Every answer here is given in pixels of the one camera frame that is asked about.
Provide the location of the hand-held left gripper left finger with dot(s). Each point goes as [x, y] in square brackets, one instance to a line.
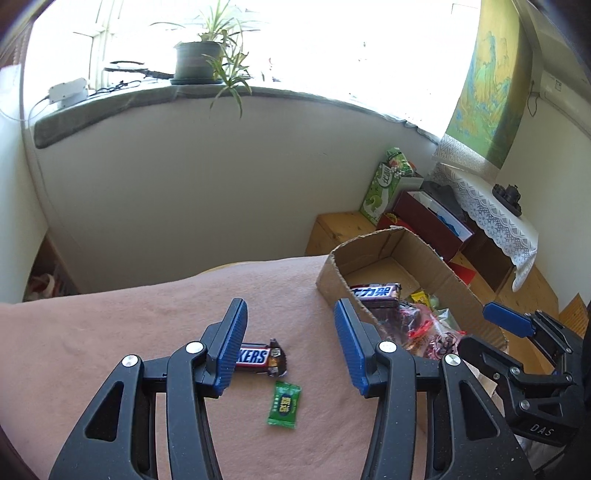
[231, 350]

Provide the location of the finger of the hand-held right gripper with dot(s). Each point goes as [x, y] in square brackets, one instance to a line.
[508, 318]
[485, 353]

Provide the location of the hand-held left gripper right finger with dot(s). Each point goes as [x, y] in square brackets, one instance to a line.
[348, 346]

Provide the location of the brown chocolate bar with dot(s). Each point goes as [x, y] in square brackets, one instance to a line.
[376, 292]
[265, 357]

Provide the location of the green snack packet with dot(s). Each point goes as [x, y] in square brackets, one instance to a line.
[437, 302]

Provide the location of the clear bag of sweets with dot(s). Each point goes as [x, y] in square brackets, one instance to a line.
[415, 325]

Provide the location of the yellow candy packet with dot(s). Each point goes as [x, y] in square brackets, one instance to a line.
[419, 297]

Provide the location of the cardboard box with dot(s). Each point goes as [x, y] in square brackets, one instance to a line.
[406, 251]

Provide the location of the brown wooden cabinet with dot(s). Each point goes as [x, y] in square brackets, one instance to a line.
[489, 263]

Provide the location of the red booklet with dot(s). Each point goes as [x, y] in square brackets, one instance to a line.
[464, 273]

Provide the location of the green candy packet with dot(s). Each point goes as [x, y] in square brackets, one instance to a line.
[284, 405]

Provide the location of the pink blanket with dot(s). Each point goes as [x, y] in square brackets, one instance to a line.
[138, 314]

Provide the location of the white lace cloth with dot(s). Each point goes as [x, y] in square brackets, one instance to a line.
[494, 217]

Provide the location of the blue plastic item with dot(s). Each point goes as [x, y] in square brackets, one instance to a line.
[450, 225]

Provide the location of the dark teapot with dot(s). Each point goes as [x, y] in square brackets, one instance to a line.
[508, 196]

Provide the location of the dark red white-lined box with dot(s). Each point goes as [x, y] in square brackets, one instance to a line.
[425, 221]

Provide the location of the red open box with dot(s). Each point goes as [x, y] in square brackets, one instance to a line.
[385, 224]

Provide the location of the dark grey cloth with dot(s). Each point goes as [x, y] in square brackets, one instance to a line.
[443, 196]

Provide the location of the green tissue box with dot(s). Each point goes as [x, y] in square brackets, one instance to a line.
[378, 198]

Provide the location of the white pearl beads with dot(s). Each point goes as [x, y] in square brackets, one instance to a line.
[395, 171]

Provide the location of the green snack bag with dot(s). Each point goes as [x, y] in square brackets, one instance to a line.
[400, 162]

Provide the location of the white air conditioner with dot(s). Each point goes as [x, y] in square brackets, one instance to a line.
[563, 94]

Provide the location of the landscape scroll painting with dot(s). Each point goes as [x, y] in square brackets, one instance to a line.
[489, 83]

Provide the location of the grey windowsill mat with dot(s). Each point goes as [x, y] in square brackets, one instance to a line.
[115, 106]

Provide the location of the potted spider plant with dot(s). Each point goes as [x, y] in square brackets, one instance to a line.
[198, 62]

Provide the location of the white power adapter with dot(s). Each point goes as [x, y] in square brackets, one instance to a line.
[68, 91]

